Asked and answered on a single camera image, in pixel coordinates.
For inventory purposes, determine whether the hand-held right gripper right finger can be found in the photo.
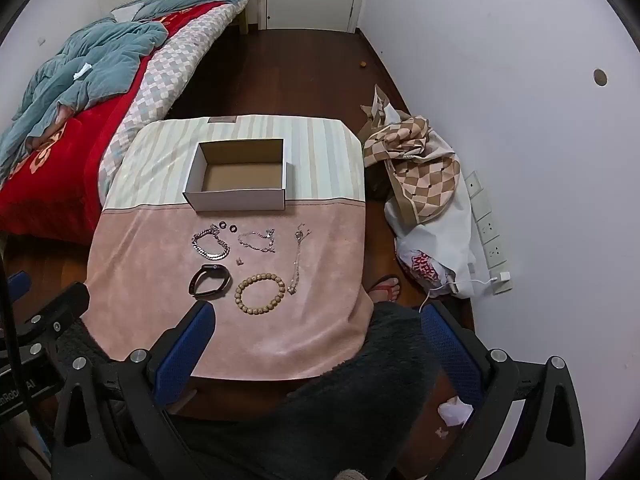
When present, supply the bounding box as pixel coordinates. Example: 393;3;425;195
420;302;588;480

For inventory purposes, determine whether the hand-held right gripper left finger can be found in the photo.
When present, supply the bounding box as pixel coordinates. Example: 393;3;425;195
50;302;217;480

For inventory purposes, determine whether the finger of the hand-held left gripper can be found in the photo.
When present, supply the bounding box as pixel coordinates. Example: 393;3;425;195
20;281;92;361
4;269;31;311

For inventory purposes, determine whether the black smart band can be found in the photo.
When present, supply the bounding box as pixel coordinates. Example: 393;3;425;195
188;262;232;301

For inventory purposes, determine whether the wooden bead bracelet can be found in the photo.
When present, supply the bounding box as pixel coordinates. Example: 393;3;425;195
235;272;287;317

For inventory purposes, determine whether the thick silver chain bracelet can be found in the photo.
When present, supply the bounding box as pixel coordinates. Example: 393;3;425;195
191;227;232;262

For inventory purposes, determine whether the thin silver charm bracelet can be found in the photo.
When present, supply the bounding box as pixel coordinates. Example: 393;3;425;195
236;228;277;255

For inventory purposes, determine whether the silver necklace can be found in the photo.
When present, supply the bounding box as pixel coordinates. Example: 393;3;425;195
286;223;313;295

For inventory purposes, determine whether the white cardboard box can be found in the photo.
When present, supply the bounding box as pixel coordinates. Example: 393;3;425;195
182;137;291;212

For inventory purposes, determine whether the crumpled white tissue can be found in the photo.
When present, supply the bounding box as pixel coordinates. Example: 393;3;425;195
437;396;475;428

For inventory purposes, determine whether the person's foot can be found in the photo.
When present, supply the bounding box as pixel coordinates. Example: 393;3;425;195
370;275;403;303

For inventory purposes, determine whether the red flip-flop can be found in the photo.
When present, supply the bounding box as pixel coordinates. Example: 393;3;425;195
366;274;403;305

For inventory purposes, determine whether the white plastic bag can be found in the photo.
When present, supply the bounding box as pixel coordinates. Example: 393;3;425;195
385;130;481;301

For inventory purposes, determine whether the bed with colourful blankets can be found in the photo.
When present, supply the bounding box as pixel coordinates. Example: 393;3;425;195
0;2;236;246

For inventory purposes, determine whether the white power strip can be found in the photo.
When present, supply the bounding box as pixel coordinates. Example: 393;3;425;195
465;171;515;293

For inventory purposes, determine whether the pink striped tablecloth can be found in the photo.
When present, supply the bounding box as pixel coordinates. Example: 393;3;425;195
85;115;376;378

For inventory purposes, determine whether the brown checkered bag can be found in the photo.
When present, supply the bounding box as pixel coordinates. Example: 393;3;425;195
362;105;463;226

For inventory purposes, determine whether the teal quilt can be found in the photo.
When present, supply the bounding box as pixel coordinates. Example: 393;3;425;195
0;0;251;161

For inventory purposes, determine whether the checkered bed blanket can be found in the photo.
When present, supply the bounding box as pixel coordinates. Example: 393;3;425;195
97;5;248;196

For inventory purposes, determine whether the wooden bed leg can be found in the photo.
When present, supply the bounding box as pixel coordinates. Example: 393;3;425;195
239;0;266;36

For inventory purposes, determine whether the white charger cable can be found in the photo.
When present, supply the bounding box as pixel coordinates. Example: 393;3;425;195
420;272;501;316

